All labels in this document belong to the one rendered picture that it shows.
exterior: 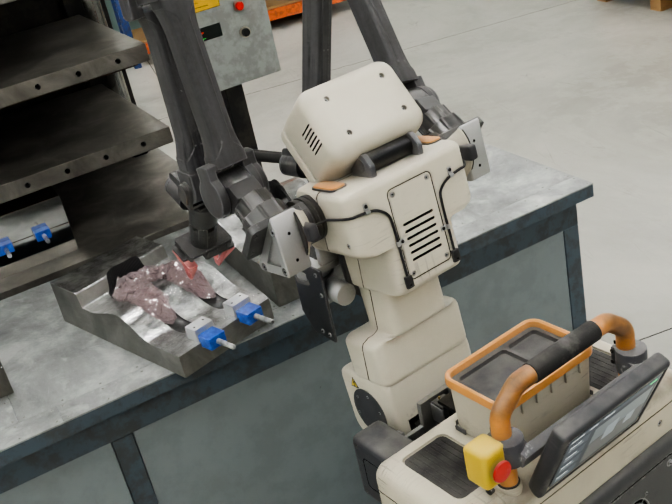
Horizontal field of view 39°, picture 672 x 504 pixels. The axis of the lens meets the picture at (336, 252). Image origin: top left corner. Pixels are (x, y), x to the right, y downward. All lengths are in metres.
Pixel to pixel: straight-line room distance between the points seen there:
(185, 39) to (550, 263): 1.31
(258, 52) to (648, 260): 1.71
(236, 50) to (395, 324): 1.39
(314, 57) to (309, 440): 0.93
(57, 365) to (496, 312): 1.11
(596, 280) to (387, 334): 1.96
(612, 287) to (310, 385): 1.62
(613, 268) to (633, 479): 2.02
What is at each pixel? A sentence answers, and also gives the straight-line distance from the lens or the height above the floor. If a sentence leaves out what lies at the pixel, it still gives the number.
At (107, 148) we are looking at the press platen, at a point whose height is 1.04.
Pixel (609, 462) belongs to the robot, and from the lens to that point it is 1.73.
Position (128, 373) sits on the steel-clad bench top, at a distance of 2.14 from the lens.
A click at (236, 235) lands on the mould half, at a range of 2.37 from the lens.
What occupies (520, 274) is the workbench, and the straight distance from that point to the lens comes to 2.55.
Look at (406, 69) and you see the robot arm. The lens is 1.95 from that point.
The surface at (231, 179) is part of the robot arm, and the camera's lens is 1.70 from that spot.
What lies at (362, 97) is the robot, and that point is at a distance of 1.68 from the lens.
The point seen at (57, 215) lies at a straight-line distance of 2.82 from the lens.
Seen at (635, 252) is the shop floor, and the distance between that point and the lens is 3.86.
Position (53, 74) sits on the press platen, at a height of 1.28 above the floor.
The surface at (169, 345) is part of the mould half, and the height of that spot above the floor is 0.86.
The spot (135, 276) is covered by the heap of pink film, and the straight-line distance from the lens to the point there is 2.32.
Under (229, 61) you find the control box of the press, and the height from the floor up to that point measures 1.15.
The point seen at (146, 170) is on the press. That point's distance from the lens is 3.33.
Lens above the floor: 1.87
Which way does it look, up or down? 26 degrees down
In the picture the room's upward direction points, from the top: 13 degrees counter-clockwise
